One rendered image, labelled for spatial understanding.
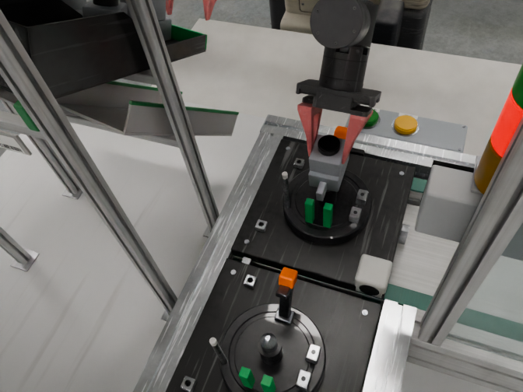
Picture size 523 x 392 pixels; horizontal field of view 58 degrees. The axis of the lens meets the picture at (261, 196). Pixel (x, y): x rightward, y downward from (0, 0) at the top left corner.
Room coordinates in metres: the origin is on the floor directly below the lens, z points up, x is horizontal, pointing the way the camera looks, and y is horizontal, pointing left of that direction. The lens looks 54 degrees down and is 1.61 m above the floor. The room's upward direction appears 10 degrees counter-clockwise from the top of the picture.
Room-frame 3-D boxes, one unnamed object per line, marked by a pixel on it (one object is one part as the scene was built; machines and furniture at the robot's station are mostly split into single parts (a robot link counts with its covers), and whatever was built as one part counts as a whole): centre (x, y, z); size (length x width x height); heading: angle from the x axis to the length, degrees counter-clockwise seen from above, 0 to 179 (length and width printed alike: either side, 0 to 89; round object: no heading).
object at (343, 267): (0.42, -0.10, 0.96); 0.24 x 0.24 x 0.02; 61
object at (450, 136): (0.56, -0.28, 0.93); 0.21 x 0.07 x 0.06; 61
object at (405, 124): (0.56, -0.28, 0.96); 0.04 x 0.04 x 0.02
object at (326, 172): (0.41, -0.10, 1.09); 0.08 x 0.04 x 0.07; 152
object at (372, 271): (0.28, -0.14, 0.97); 0.05 x 0.05 x 0.04; 61
